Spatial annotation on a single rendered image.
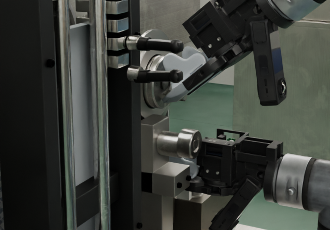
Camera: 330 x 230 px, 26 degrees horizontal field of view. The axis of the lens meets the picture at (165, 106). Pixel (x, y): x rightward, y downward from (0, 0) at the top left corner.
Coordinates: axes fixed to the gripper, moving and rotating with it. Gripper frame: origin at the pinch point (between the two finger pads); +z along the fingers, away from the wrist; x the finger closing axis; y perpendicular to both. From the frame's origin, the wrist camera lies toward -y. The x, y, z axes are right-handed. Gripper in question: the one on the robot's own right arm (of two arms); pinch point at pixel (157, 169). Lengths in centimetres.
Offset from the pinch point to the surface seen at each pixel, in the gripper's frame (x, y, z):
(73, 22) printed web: 24.5, 26.9, -1.8
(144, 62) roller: 9.4, 19.3, -3.0
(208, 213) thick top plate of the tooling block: -6.7, -8.8, -6.0
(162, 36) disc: 3.1, 22.0, -2.5
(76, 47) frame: 39.3, 27.4, -12.2
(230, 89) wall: -443, -106, 163
